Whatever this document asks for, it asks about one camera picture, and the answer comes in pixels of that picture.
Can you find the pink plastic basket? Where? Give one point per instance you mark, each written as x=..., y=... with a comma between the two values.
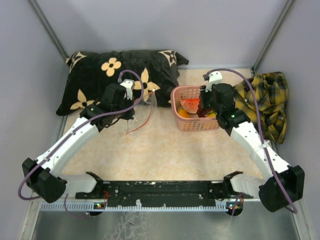
x=194, y=123

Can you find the dark red grape bunch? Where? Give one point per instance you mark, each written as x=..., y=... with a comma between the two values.
x=201, y=112

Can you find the watermelon slice toy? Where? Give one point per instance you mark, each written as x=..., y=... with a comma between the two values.
x=190, y=105

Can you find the yellow mango toy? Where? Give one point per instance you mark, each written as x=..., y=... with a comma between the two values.
x=211, y=115

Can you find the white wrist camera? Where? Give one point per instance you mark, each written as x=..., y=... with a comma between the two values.
x=129, y=84
x=213, y=78

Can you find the orange fruit toy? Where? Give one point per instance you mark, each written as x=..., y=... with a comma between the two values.
x=183, y=113

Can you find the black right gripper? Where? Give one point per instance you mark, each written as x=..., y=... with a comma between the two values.
x=203, y=94

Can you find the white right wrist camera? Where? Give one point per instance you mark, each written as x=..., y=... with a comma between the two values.
x=213, y=78

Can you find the yellow plaid shirt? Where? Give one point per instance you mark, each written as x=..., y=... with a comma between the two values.
x=272, y=94

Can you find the aluminium frame rail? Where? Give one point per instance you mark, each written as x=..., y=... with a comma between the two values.
x=146, y=204

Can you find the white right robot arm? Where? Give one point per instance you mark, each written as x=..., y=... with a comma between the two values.
x=281, y=184

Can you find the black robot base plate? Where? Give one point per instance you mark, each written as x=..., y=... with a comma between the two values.
x=132, y=190

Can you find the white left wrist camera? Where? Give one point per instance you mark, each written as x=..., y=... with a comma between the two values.
x=129, y=84

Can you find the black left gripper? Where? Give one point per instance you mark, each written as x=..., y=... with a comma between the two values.
x=128, y=115

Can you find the clear zip top bag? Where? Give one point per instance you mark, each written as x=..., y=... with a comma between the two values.
x=144, y=111

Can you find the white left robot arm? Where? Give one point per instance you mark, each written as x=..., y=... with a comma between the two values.
x=44, y=174

